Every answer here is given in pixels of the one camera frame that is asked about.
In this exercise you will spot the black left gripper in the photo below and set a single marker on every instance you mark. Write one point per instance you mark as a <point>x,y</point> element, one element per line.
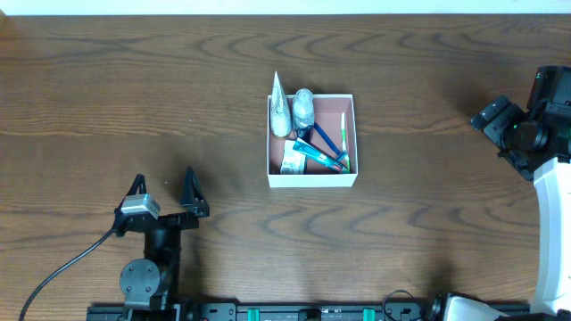
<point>167,218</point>

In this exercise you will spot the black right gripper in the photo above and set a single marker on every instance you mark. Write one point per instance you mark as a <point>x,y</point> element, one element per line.
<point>498,127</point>

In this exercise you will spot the green soap bar package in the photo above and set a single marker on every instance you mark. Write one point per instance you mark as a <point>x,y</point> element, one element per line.
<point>293,162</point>

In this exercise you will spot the white patterned cream tube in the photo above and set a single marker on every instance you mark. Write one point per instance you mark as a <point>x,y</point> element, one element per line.
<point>279,112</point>

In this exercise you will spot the green white toothpaste tube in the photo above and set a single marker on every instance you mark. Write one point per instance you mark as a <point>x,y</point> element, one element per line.
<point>317,156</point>

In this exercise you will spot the blue disposable razor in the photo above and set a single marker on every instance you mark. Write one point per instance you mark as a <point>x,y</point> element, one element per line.
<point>339,155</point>

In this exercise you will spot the clear bottle with blue liquid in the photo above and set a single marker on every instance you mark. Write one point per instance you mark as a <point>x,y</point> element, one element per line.
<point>303,113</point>

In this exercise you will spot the green white toothbrush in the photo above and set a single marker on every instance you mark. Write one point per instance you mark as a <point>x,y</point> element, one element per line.
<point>346,157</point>

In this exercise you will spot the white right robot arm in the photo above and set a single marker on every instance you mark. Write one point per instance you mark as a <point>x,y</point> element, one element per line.
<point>550,174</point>

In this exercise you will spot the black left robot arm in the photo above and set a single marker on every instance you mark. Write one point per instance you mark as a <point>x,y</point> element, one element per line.
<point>147,283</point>

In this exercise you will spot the white box with pink interior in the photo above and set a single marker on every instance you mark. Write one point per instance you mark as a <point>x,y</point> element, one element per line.
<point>328,112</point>

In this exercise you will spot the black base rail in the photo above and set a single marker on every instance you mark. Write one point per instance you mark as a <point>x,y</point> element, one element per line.
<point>392,308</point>

